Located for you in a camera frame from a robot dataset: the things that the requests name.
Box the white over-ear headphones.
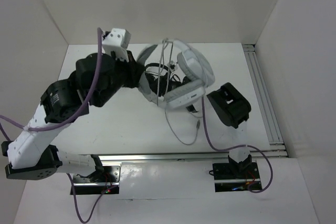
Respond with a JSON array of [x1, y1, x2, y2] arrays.
[[138, 39, 215, 110]]

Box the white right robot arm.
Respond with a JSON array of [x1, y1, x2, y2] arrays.
[[206, 82, 252, 178]]

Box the aluminium front rail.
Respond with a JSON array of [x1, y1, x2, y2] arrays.
[[97, 151, 287, 166]]

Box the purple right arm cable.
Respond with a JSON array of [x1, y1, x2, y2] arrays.
[[201, 97, 274, 194]]

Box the aluminium side rail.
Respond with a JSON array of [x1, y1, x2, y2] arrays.
[[242, 44, 288, 157]]

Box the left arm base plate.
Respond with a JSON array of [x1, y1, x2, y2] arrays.
[[72, 163, 121, 195]]

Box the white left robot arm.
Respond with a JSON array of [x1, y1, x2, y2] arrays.
[[1, 51, 144, 182]]

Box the black headphones with thin band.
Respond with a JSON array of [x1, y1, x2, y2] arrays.
[[138, 63, 205, 110]]

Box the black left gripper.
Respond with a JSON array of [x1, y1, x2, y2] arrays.
[[94, 49, 145, 107]]

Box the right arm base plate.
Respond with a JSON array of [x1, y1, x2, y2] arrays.
[[208, 162, 262, 193]]

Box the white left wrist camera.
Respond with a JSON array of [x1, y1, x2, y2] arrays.
[[102, 28, 131, 62]]

